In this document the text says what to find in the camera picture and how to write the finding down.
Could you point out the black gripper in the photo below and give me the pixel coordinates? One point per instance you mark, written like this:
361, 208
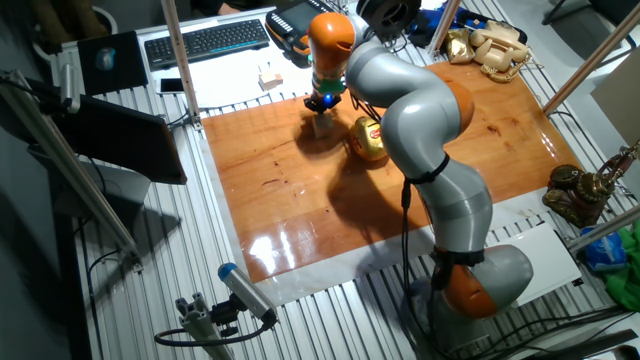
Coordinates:
325, 100

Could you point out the pale wooden cube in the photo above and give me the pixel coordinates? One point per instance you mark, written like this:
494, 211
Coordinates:
322, 126

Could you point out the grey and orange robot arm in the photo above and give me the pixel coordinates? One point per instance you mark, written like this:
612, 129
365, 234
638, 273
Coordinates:
415, 125

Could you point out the person's bare hand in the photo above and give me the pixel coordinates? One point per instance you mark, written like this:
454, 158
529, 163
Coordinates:
231, 8

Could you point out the small wooden block puzzle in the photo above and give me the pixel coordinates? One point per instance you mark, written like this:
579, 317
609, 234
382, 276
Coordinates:
270, 80

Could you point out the golden piggy bank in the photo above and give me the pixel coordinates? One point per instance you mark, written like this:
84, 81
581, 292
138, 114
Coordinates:
367, 140

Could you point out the orange and black teach pendant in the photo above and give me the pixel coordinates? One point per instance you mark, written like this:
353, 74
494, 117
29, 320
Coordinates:
290, 25

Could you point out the glossy wooden board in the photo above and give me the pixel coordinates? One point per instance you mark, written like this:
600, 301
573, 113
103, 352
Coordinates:
300, 200

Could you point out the white printed paper sheet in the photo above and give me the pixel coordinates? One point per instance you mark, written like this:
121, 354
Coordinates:
230, 75

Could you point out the black computer keyboard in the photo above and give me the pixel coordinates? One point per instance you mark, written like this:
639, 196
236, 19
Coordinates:
207, 42

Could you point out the blue cloth bag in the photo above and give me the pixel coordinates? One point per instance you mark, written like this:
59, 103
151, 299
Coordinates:
422, 25

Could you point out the black smartphone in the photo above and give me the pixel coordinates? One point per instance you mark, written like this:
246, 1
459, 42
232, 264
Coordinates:
171, 85

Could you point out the crumpled gold foil wrapper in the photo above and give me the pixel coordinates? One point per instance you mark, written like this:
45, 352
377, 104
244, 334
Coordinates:
459, 46

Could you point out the beige vintage telephone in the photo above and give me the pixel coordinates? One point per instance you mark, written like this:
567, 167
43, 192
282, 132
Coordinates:
497, 50

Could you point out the black flat monitor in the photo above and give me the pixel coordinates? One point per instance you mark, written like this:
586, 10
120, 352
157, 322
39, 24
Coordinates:
125, 140

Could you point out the black mouse pad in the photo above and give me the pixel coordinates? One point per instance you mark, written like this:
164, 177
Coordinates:
112, 75

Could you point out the grey computer mouse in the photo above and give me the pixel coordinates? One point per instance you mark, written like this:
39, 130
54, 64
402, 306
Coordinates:
105, 58

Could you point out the black office chair base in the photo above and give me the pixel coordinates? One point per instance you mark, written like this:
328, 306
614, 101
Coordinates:
590, 10

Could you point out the beige cardboard panel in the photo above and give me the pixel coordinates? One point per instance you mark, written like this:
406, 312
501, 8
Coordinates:
620, 95

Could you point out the blue tissue packet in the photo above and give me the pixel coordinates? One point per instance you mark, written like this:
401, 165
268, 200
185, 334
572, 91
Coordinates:
605, 250

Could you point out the green cloth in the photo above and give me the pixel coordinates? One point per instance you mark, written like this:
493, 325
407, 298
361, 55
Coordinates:
625, 285

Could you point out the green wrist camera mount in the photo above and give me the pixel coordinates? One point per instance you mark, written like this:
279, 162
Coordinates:
332, 86

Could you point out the upright aluminium frame post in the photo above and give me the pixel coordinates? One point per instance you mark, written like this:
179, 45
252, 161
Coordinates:
180, 60

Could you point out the slanted aluminium frame bar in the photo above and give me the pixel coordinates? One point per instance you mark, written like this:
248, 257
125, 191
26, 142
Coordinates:
442, 25
595, 57
605, 227
65, 165

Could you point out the silver camera with blue cap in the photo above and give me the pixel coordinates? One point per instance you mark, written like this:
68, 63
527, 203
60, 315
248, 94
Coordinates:
245, 290

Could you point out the grey aluminium profile mount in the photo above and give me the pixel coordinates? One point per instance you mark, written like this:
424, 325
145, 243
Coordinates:
200, 325

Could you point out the silver depth camera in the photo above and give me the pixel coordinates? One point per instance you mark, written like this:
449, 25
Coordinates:
70, 87

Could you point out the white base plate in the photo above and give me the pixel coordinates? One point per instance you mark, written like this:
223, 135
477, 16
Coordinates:
550, 260

